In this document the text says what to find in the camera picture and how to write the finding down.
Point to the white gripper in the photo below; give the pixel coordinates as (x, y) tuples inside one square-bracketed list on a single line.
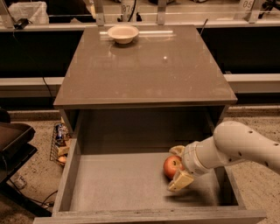
[(189, 158)]

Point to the red apple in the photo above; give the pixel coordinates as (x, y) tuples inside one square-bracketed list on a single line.
[(171, 165)]

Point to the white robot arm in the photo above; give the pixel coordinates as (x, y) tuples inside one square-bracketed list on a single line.
[(231, 143)]

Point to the grey cabinet with counter top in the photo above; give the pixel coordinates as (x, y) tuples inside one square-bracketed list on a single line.
[(162, 89)]

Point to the open grey top drawer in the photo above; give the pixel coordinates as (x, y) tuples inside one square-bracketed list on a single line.
[(121, 181)]

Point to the white bowl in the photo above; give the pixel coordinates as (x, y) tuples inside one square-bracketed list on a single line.
[(123, 34)]

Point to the dark chair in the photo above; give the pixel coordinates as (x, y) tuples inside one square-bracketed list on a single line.
[(15, 151)]

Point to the white cloth bag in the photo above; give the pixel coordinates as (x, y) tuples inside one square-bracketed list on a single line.
[(34, 12)]

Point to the black power adapter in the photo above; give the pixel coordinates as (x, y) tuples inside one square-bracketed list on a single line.
[(21, 23)]

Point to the wire basket with items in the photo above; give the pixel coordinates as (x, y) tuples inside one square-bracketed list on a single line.
[(60, 144)]

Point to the metal railing frame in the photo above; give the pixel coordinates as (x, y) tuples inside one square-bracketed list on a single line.
[(157, 12)]

